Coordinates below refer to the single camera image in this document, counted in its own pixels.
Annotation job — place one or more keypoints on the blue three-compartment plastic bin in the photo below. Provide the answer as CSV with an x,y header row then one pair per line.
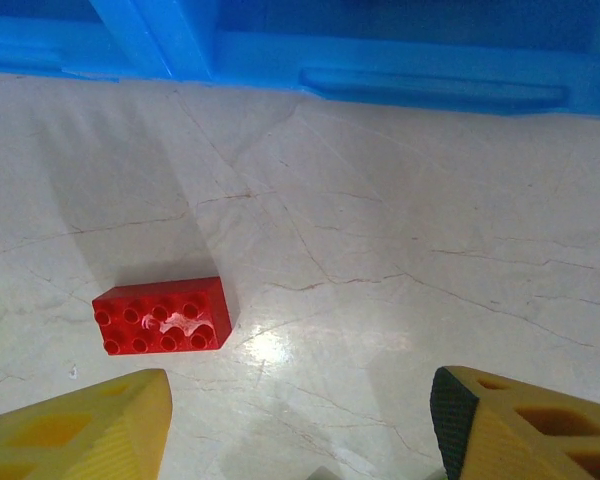
x,y
380,50

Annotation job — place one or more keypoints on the red lego brick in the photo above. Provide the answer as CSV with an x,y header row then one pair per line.
x,y
160,320

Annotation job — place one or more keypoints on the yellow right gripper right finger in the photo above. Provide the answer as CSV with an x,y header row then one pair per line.
x,y
530,440

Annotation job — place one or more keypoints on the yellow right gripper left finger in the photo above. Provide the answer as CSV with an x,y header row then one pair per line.
x,y
80,440

